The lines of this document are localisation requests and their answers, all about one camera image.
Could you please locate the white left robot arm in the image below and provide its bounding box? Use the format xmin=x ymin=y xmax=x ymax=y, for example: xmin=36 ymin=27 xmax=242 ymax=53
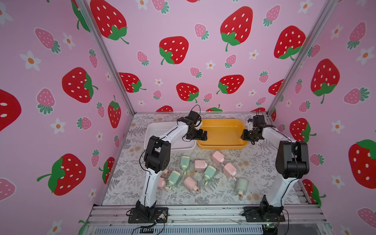
xmin=136 ymin=111 xmax=208 ymax=210

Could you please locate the floral patterned table mat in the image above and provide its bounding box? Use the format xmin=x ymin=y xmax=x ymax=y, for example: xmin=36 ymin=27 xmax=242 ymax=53
xmin=103 ymin=113 xmax=278 ymax=206

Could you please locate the green sharpener upper middle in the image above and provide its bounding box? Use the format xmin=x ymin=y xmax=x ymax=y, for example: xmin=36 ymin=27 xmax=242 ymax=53
xmin=180 ymin=156 xmax=191 ymax=175

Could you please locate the white plastic storage box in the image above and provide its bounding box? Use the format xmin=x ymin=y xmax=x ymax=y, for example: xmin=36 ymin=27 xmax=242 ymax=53
xmin=144 ymin=121 xmax=196 ymax=153

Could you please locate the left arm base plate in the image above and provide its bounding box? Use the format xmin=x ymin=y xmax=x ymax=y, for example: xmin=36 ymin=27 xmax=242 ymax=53
xmin=128 ymin=201 xmax=168 ymax=224

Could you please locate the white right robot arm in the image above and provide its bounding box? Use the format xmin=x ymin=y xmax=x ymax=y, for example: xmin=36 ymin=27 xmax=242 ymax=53
xmin=241 ymin=115 xmax=309 ymax=211

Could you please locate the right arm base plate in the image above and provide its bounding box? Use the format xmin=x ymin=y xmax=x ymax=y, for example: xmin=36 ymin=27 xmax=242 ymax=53
xmin=241 ymin=195 xmax=286 ymax=223

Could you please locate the yellow plastic storage box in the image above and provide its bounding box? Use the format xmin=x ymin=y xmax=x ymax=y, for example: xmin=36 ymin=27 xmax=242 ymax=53
xmin=197 ymin=119 xmax=248 ymax=150

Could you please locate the green sharpener lower left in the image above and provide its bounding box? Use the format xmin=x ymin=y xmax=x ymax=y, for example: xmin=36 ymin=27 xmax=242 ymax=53
xmin=167 ymin=170 xmax=181 ymax=190

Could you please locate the green sharpener centre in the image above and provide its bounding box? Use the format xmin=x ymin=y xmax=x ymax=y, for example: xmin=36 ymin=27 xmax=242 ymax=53
xmin=203 ymin=165 xmax=216 ymax=185

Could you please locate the aluminium front rail frame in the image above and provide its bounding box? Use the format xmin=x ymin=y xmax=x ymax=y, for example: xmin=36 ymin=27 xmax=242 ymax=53
xmin=80 ymin=204 xmax=334 ymax=235

